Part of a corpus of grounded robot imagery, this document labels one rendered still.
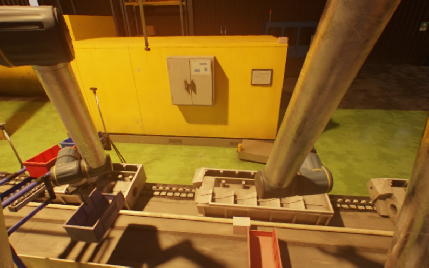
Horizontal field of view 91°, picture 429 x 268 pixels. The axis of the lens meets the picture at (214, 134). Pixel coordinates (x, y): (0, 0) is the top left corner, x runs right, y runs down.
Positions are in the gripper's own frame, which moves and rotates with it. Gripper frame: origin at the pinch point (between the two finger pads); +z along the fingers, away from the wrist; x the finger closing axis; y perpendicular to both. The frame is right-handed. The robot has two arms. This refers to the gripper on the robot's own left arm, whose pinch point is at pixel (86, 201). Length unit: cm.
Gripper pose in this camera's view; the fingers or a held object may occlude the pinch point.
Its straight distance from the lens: 166.9
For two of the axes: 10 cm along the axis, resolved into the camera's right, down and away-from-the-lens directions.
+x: -9.9, -0.4, 1.1
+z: 0.2, 8.8, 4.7
